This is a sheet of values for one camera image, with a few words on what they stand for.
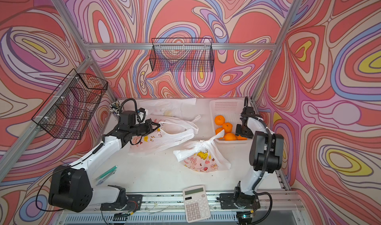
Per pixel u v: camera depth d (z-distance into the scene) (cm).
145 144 82
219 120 100
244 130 79
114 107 92
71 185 41
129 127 65
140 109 78
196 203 72
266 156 44
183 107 112
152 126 77
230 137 90
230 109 108
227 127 96
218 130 93
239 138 90
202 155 75
